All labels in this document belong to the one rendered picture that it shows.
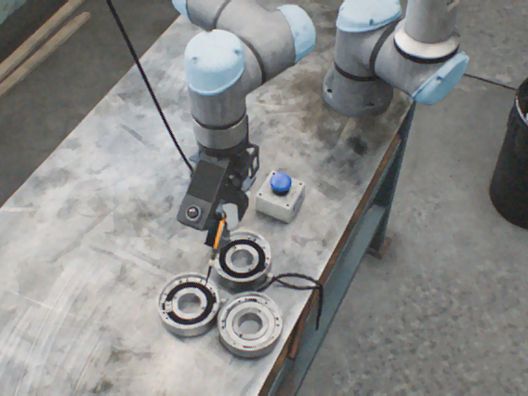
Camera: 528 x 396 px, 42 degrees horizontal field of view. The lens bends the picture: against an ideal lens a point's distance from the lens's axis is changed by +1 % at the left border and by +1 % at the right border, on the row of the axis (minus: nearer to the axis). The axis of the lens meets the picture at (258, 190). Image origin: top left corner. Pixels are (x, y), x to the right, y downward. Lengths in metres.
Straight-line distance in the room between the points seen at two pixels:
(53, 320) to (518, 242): 1.57
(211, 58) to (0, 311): 0.62
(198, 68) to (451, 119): 1.88
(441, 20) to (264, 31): 0.41
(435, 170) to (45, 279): 1.56
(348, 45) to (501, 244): 1.15
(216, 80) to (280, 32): 0.12
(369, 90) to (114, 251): 0.60
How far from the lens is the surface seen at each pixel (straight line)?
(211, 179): 0.96
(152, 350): 1.15
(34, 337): 1.21
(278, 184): 1.23
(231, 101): 0.87
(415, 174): 2.43
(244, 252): 1.21
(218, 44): 0.86
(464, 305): 2.17
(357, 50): 1.35
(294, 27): 0.92
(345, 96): 1.43
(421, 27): 1.23
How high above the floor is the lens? 1.83
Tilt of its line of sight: 52 degrees down
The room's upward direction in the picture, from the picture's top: 1 degrees counter-clockwise
